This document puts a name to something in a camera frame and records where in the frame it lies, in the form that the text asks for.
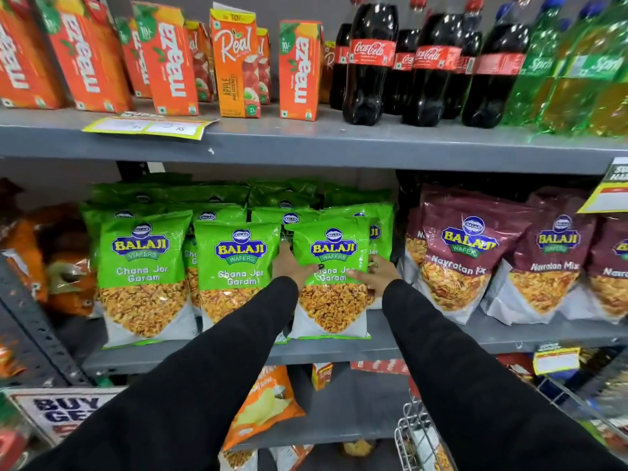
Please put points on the person's right hand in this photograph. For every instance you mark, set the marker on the person's right hand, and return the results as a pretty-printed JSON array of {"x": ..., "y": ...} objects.
[{"x": 380, "y": 279}]

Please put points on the person's left hand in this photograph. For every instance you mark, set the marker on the person's left hand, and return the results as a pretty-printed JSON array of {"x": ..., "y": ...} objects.
[{"x": 289, "y": 269}]

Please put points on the green soda bottle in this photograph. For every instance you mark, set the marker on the green soda bottle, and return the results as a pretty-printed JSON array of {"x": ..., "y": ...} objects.
[
  {"x": 613, "y": 102},
  {"x": 532, "y": 78},
  {"x": 574, "y": 88}
]

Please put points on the clear snack packet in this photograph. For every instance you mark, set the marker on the clear snack packet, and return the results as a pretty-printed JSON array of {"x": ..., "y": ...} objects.
[
  {"x": 292, "y": 457},
  {"x": 238, "y": 460}
]

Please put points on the orange mango drink carton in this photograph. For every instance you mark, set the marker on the orange mango drink carton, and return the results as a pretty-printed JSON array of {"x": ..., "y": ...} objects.
[
  {"x": 88, "y": 58},
  {"x": 300, "y": 71},
  {"x": 135, "y": 58},
  {"x": 22, "y": 58},
  {"x": 169, "y": 63}
]

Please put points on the yellow shelf price label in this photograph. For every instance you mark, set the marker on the yellow shelf price label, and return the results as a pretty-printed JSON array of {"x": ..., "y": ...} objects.
[{"x": 147, "y": 126}]

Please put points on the yellow hanging sign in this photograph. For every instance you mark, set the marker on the yellow hanging sign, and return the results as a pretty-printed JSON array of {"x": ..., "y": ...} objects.
[{"x": 608, "y": 191}]

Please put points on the orange apple juice carton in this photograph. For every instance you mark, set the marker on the orange apple juice carton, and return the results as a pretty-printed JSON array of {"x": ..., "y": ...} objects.
[
  {"x": 235, "y": 63},
  {"x": 327, "y": 73},
  {"x": 202, "y": 63},
  {"x": 265, "y": 68}
]

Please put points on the orange chips packet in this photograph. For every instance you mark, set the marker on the orange chips packet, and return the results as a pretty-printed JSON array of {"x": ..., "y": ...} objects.
[{"x": 265, "y": 407}]

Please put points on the pile of green packets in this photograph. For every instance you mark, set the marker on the pile of green packets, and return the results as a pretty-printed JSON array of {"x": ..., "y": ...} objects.
[{"x": 142, "y": 269}]

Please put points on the person's right thumb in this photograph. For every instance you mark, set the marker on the person's right thumb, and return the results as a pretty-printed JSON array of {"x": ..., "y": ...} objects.
[{"x": 359, "y": 275}]

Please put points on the white sign with blue letters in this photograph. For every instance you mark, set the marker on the white sign with blue letters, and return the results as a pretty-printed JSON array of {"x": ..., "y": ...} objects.
[{"x": 64, "y": 409}]

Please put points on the row of dark cola bottles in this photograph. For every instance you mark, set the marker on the row of dark cola bottles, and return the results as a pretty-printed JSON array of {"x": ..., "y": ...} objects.
[{"x": 370, "y": 68}]

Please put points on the person's right forearm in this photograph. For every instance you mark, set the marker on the person's right forearm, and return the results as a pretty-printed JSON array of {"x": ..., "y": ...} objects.
[{"x": 471, "y": 387}]

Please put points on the grey metal shelf board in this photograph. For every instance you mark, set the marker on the grey metal shelf board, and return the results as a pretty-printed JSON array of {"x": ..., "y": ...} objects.
[
  {"x": 343, "y": 142},
  {"x": 515, "y": 333},
  {"x": 353, "y": 407}
]

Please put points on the person's left thumb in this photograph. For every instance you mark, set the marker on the person's left thumb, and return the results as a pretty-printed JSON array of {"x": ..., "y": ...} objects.
[{"x": 311, "y": 270}]

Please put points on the red shelf strip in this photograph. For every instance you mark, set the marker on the red shelf strip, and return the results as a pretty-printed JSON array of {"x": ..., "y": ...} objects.
[{"x": 380, "y": 367}]

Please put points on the maroon snack packet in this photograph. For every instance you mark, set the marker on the maroon snack packet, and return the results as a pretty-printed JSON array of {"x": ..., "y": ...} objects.
[
  {"x": 461, "y": 250},
  {"x": 608, "y": 284},
  {"x": 549, "y": 269},
  {"x": 413, "y": 250}
]

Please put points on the orange snack packet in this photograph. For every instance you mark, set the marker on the orange snack packet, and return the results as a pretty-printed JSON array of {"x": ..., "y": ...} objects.
[
  {"x": 71, "y": 284},
  {"x": 24, "y": 255}
]

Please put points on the small orange box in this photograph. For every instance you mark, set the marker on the small orange box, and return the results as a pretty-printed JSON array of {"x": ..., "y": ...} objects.
[{"x": 321, "y": 376}]

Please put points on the grey slotted rack upright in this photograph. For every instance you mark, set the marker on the grey slotted rack upright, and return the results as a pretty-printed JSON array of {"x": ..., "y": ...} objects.
[{"x": 34, "y": 328}]

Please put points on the person's left forearm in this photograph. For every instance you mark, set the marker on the person's left forearm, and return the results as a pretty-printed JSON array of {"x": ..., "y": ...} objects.
[{"x": 196, "y": 387}]

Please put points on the small yellow price tag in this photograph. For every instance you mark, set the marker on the small yellow price tag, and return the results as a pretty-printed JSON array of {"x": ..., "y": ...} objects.
[{"x": 556, "y": 360}]

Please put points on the green snack packet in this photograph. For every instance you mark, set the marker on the green snack packet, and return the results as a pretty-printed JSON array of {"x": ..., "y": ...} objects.
[{"x": 333, "y": 299}]

